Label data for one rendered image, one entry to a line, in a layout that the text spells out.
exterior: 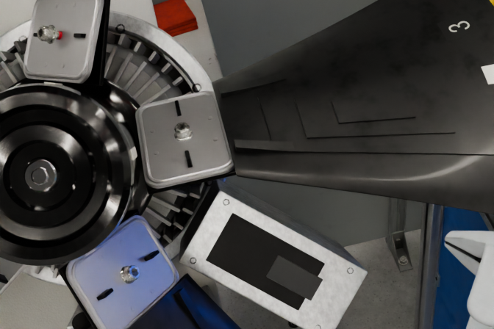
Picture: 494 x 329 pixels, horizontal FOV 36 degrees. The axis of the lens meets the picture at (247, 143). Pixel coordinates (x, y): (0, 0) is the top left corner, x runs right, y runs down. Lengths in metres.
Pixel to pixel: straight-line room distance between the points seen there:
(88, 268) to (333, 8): 0.94
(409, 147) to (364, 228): 1.33
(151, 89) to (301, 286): 0.21
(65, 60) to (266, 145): 0.15
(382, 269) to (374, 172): 1.40
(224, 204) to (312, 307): 0.12
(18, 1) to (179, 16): 0.46
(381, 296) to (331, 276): 1.21
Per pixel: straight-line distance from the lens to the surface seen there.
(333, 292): 0.69
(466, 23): 0.62
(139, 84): 0.67
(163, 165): 0.55
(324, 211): 1.79
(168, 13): 1.24
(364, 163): 0.54
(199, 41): 1.20
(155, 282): 0.60
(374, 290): 1.90
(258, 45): 1.42
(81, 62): 0.54
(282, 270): 0.68
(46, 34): 0.56
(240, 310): 1.89
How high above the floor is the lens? 1.57
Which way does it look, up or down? 44 degrees down
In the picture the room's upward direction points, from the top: 9 degrees counter-clockwise
